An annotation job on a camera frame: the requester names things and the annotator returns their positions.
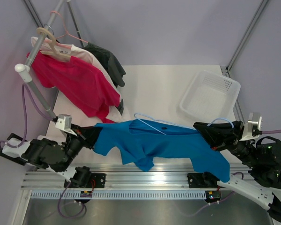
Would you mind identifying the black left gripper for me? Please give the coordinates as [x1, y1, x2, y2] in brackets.
[59, 124, 103, 173]

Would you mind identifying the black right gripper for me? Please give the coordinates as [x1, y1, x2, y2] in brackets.
[193, 119, 259, 167]

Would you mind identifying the light blue wire hanger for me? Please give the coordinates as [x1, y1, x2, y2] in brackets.
[133, 112, 235, 136]

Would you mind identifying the blue t shirt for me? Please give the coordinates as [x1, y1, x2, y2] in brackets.
[93, 120, 230, 182]

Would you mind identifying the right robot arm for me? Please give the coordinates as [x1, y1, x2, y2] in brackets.
[193, 119, 281, 223]

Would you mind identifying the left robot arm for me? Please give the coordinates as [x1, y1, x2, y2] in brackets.
[0, 125, 106, 188]

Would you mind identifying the red t shirt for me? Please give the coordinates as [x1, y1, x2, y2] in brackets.
[26, 51, 121, 123]

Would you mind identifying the dark green t shirt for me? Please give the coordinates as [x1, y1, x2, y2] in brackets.
[81, 42, 127, 115]

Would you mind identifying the white t shirt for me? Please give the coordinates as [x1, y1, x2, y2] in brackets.
[30, 36, 125, 122]

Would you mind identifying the wooden hanger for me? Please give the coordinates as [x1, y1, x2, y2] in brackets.
[36, 27, 71, 61]

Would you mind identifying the white plastic basket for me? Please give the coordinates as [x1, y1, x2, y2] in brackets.
[178, 70, 241, 123]

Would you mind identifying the grey metal rack pole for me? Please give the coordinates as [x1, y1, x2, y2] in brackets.
[24, 0, 64, 122]

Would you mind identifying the white pole connector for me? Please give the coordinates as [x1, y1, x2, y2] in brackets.
[14, 63, 32, 83]

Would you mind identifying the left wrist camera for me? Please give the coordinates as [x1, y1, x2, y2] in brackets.
[55, 114, 72, 131]

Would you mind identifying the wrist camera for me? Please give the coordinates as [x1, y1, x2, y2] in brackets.
[55, 114, 72, 131]
[247, 112, 262, 137]

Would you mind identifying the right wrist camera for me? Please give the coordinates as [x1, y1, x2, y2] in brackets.
[247, 112, 262, 137]

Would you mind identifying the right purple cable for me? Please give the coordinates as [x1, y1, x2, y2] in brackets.
[259, 127, 281, 150]

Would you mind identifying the purple cable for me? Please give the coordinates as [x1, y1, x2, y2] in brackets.
[0, 83, 55, 149]
[259, 127, 281, 150]

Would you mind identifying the aluminium rail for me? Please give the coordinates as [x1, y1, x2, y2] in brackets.
[20, 164, 277, 191]

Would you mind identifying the white slotted cable duct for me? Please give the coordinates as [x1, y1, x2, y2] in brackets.
[30, 190, 207, 200]

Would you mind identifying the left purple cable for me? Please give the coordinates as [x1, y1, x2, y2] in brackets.
[0, 83, 55, 149]

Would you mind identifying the pink wire hanger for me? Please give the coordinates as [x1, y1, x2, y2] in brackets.
[50, 10, 88, 47]

